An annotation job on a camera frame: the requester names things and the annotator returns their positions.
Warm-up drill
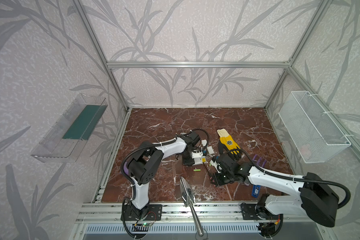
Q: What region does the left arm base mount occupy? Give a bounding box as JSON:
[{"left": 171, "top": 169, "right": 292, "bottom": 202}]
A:
[{"left": 121, "top": 204, "right": 163, "bottom": 221}]

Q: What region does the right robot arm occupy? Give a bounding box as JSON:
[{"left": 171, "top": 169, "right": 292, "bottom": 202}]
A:
[{"left": 211, "top": 154, "right": 351, "bottom": 228}]

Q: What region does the white wire wall basket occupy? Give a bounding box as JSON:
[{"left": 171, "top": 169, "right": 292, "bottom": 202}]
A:
[{"left": 279, "top": 91, "right": 351, "bottom": 164}]

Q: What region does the white green-screen remote control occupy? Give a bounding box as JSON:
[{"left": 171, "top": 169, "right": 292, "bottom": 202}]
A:
[{"left": 194, "top": 156, "right": 206, "bottom": 166}]

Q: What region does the yellow black work glove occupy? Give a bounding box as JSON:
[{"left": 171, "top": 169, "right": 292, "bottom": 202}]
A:
[{"left": 217, "top": 129, "right": 242, "bottom": 161}]

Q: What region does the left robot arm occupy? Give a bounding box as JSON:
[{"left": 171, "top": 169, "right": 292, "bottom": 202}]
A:
[{"left": 121, "top": 129, "right": 204, "bottom": 211}]

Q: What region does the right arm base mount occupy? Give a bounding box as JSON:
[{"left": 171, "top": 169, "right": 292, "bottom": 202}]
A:
[{"left": 240, "top": 203, "right": 284, "bottom": 222}]

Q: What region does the purple toy shovel pink handle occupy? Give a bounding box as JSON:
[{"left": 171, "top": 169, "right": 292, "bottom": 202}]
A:
[{"left": 121, "top": 164, "right": 129, "bottom": 178}]

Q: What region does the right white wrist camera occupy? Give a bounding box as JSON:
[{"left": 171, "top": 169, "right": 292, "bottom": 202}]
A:
[{"left": 210, "top": 160, "right": 218, "bottom": 170}]

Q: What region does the clear plastic wall shelf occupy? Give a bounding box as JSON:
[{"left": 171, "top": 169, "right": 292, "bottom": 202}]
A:
[{"left": 31, "top": 94, "right": 108, "bottom": 163}]

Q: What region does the metal trowel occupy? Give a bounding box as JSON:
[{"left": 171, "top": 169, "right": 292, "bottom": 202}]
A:
[{"left": 180, "top": 177, "right": 205, "bottom": 237}]

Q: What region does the pink handled screwdriver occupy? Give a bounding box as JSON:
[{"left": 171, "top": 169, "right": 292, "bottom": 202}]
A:
[{"left": 203, "top": 164, "right": 213, "bottom": 182}]

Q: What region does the blue lighter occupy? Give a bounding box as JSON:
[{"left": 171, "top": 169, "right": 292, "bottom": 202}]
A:
[{"left": 251, "top": 185, "right": 261, "bottom": 198}]

